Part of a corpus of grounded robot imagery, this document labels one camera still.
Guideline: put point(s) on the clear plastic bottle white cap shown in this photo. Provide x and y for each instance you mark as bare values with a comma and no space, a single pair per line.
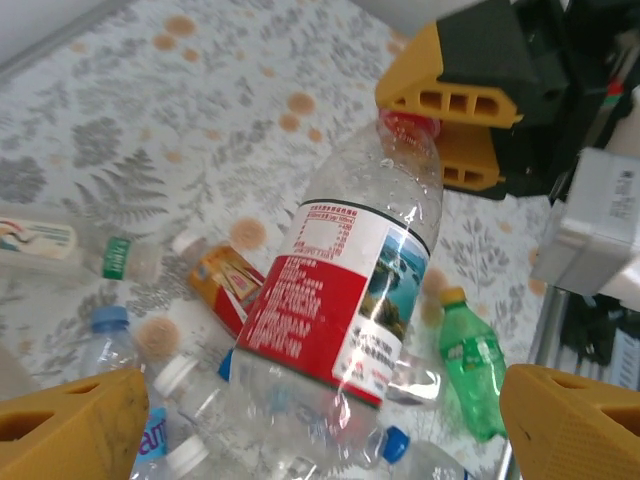
190,452
172,375

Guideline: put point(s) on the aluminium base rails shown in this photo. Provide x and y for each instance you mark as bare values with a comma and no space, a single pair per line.
547,325

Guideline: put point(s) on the red label bottle red cap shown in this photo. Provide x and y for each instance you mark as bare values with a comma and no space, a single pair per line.
320,300

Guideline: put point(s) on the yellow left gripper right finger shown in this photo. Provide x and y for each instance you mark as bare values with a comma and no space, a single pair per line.
575,430

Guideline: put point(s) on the floral tablecloth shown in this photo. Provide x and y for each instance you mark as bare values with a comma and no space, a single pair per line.
150,100

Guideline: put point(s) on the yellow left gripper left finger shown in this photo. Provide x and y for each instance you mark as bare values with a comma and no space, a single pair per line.
65,430

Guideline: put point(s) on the square clear bottle crane label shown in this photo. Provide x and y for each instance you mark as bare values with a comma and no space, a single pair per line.
40,242

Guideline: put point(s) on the light blue label clear bottle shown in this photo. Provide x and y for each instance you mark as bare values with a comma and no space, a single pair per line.
107,320

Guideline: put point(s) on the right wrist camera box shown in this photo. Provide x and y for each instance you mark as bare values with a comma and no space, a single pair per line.
585,225

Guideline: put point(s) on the red orange label drink bottle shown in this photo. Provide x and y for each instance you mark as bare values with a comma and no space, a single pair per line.
225,285

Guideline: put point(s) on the blue label bottle blue cap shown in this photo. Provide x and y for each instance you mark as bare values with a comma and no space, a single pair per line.
395,445

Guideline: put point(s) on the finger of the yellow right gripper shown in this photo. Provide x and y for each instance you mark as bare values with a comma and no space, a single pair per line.
475,60
475,160

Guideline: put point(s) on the green plastic bottle yellow cap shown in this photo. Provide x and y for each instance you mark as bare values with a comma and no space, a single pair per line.
470,360

